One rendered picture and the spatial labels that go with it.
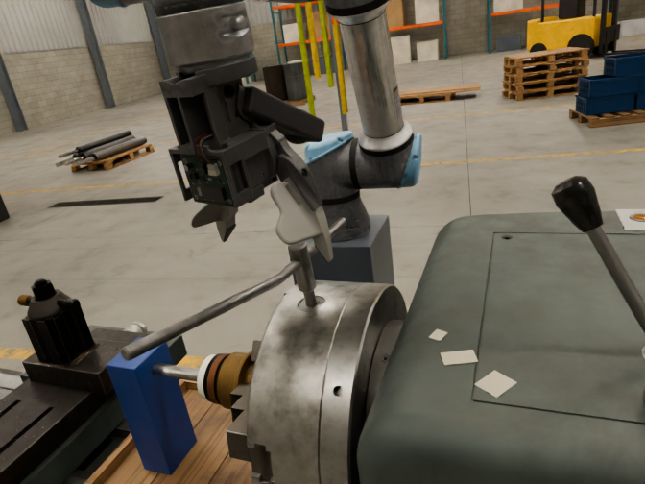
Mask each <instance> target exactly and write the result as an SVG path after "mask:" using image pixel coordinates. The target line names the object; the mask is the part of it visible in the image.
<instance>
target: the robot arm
mask: <svg viewBox="0 0 645 484"><path fill-rule="evenodd" d="M89 1H91V2H92V3H93V4H95V5H97V6H99V7H102V8H115V7H121V8H126V7H128V6H129V5H132V4H137V3H144V2H152V3H153V6H154V9H155V14H156V17H159V18H157V19H156V21H157V24H158V28H159V30H160V33H161V37H162V40H163V43H164V47H165V50H166V53H167V57H168V60H169V62H170V65H171V66H173V67H175V68H178V70H177V71H176V77H173V78H170V79H167V80H164V81H161V82H159V85H160V88H161V91H162V94H163V98H164V101H165V104H166V107H167V109H168V112H169V116H170V119H171V122H172V125H173V128H174V131H175V135H176V138H177V141H178V144H179V145H176V146H174V147H172V148H170V149H168V151H169V154H170V157H171V160H172V162H173V165H174V169H175V172H176V175H177V178H178V181H179V186H180V189H181V192H182V195H183V198H184V201H188V200H190V199H192V198H193V199H194V202H197V203H204V205H203V206H202V207H201V208H200V209H199V210H198V211H197V212H196V213H195V214H194V215H193V217H192V220H191V225H192V227H193V228H197V227H200V226H204V225H207V224H210V223H213V222H216V226H217V230H218V232H219V235H220V238H221V240H222V241H223V242H226V241H227V240H228V238H229V236H230V235H231V233H232V231H233V230H234V228H235V227H236V224H235V215H236V213H237V212H238V207H239V206H242V205H243V204H245V203H252V202H253V201H255V200H256V199H258V198H259V197H261V196H263V195H264V194H265V192H264V188H265V187H267V186H269V185H270V184H272V183H274V182H276V181H277V180H278V178H279V179H280V182H276V183H274V184H273V185H272V186H271V188H270V194H271V197H272V199H273V201H274V202H275V204H276V206H277V207H278V209H279V212H280V215H279V218H278V221H277V223H276V226H275V232H276V234H277V236H278V238H279V239H280V240H281V241H282V242H283V243H285V244H287V245H293V244H296V243H298V242H301V241H304V240H307V239H310V238H313V240H314V243H315V247H316V248H317V250H318V251H319V252H320V254H321V255H322V257H323V258H324V259H325V261H326V262H327V263H328V262H329V261H330V260H332V258H333V251H332V244H331V242H342V241H347V240H351V239H355V238H358V237H360V236H362V235H364V234H366V233H367V232H369V231H370V228H371V226H370V217H369V215H368V212H367V210H366V208H365V206H364V204H363V202H362V200H361V197H360V189H379V188H397V189H400V188H403V187H412V186H415V185H416V184H417V183H418V178H419V172H420V164H421V151H422V136H421V134H420V133H413V129H412V126H411V124H410V123H409V122H408V121H406V120H404V119H403V115H402V109H401V103H400V97H399V91H398V84H397V78H396V73H395V66H394V55H393V48H392V43H391V37H390V30H389V24H388V18H387V12H386V7H387V5H388V4H389V2H390V1H391V0H323V1H324V3H325V7H326V11H327V13H328V15H330V16H331V17H333V18H335V19H337V20H338V22H339V27H340V31H341V35H342V40H343V44H344V47H345V52H346V59H347V64H348V68H349V72H350V77H351V80H352V85H353V89H354V93H355V98H356V102H357V106H358V110H359V114H360V118H361V123H362V127H363V129H362V130H361V132H359V135H358V137H357V138H354V134H353V132H352V131H342V132H336V133H330V134H327V135H323V131H324V125H325V123H324V121H323V120H322V119H321V118H319V117H317V116H315V115H312V114H310V113H308V112H307V111H305V110H303V109H299V108H297V107H295V106H293V105H291V104H289V103H287V102H284V101H282V100H280V99H278V98H276V97H274V96H273V95H271V94H269V93H267V92H265V91H263V90H261V89H259V88H256V87H254V86H243V83H242V79H241V78H244V77H247V76H249V75H251V74H254V73H256V72H257V71H258V67H257V63H256V58H255V55H250V53H251V52H252V51H253V50H254V42H253V38H252V33H251V25H250V22H249V17H248V13H247V9H246V4H245V1H244V0H89ZM238 1H244V2H238ZM235 2H238V3H235ZM230 3H233V4H230ZM224 4H227V5H224ZM221 5H223V6H221ZM215 6H218V7H215ZM209 7H213V8H209ZM207 8H208V9H207ZM201 9H202V10H201ZM196 10H197V11H196ZM191 11H192V12H191ZM182 12H183V13H182ZM175 13H178V14H175ZM170 14H173V15H170ZM166 15H169V16H166ZM160 16H164V17H160ZM288 142H290V143H293V144H303V143H306V142H308V143H307V144H306V146H305V149H304V152H305V162H304V161H303V159H302V158H301V157H300V156H299V155H298V154H297V153H296V152H295V151H294V150H293V149H292V148H291V146H290V145H289V143H288ZM180 161H181V162H182V165H183V168H184V171H185V174H186V177H187V180H188V183H189V186H188V187H185V184H184V181H183V178H182V175H181V172H180V170H179V165H178V162H180ZM277 176H278V177H277ZM341 217H344V218H346V220H347V223H346V225H345V226H344V227H343V228H342V229H341V230H339V231H338V232H337V233H336V234H335V235H334V236H333V237H332V238H330V233H329V227H330V226H332V225H333V224H334V223H335V222H336V221H337V220H338V219H340V218H341Z"/></svg>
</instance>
